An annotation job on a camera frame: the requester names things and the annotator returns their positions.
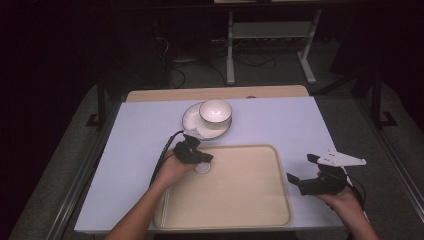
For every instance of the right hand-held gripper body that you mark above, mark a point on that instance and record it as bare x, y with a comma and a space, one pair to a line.
323, 185

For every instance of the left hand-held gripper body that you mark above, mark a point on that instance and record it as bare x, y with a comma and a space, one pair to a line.
185, 153

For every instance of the white ceramic spoon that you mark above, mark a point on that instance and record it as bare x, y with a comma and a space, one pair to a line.
202, 168

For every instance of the white plate with dark rim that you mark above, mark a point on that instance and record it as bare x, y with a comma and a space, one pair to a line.
193, 120

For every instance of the white ribbed bowl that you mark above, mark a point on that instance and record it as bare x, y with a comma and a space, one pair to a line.
216, 111

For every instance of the beige plastic tray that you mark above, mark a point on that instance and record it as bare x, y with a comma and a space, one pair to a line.
240, 193

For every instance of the white chopstick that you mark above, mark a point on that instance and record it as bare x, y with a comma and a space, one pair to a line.
163, 213

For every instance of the person's left hand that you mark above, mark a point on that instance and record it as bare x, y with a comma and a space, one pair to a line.
173, 171

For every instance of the person's right hand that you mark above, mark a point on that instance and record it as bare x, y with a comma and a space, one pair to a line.
341, 200

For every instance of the pale blue tablecloth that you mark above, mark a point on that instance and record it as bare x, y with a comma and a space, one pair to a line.
266, 126

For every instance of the black stand leg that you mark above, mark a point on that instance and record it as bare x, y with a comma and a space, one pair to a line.
101, 106
376, 106

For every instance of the white metal stand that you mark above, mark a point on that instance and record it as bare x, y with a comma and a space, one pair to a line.
230, 66

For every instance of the metal frame rail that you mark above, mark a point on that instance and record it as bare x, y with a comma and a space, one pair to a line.
400, 173
71, 203

